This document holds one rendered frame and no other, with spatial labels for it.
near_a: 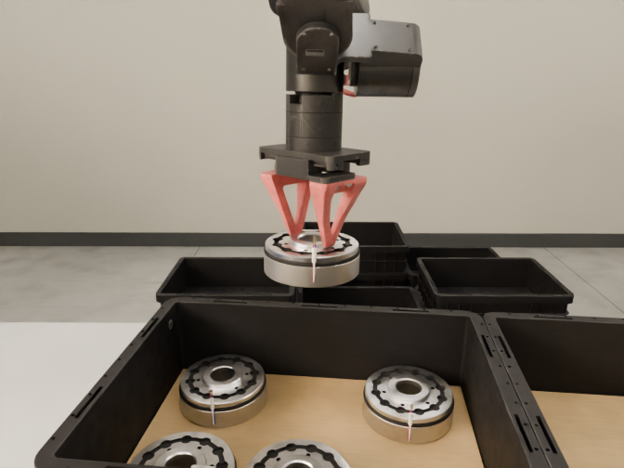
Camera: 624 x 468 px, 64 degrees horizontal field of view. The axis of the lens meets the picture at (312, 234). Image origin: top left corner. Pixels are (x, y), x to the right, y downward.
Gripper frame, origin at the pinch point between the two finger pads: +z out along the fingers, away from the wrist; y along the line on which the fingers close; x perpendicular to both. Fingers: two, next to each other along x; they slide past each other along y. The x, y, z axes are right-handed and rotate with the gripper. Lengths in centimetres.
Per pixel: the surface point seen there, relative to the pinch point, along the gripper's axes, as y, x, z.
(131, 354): 10.7, 16.2, 12.3
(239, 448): 0.8, 10.1, 22.2
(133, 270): 243, -100, 97
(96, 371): 46, 6, 34
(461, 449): -16.7, -6.2, 21.8
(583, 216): 54, -332, 69
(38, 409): 43, 17, 35
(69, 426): 4.2, 25.3, 12.7
